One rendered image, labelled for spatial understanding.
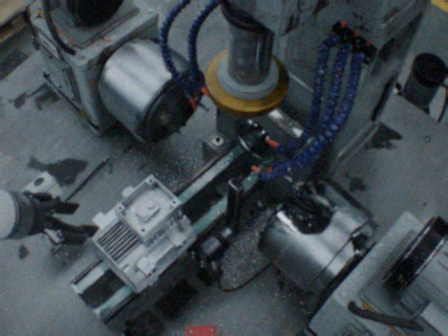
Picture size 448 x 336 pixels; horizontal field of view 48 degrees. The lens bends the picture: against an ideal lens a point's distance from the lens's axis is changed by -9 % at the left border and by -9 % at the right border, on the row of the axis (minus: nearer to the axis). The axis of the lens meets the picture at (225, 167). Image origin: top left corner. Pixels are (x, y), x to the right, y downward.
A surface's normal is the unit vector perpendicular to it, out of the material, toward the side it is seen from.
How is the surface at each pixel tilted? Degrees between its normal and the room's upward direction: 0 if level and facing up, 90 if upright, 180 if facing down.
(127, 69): 24
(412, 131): 0
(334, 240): 17
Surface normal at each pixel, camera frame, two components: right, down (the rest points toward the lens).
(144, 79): -0.22, -0.24
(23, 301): 0.03, -0.49
